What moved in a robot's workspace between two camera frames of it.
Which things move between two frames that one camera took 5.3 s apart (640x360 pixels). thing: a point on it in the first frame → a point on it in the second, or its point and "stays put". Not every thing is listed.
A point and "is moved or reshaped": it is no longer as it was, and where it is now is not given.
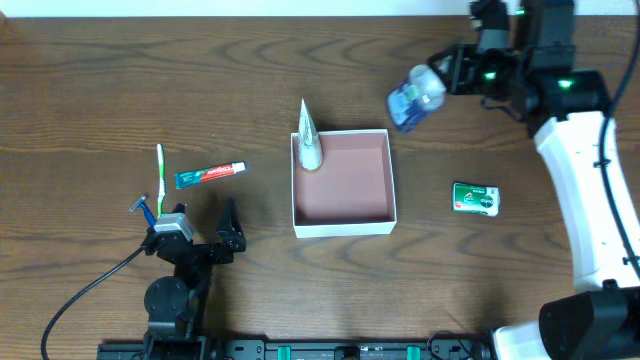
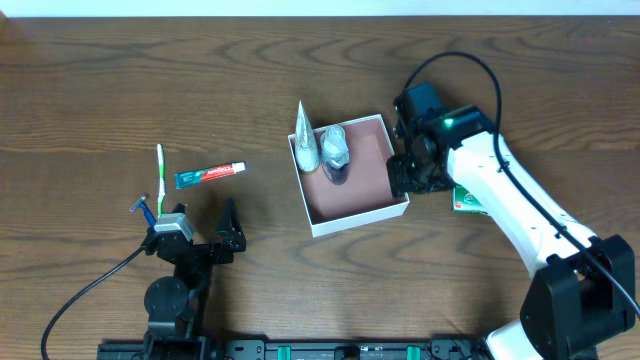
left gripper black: (201, 250) stays put
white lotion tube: (310, 151) stays put
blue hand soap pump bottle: (412, 102) is moved or reshaped
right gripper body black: (461, 70) → (400, 175)
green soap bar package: (475, 198) stays put
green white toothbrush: (161, 180) stays put
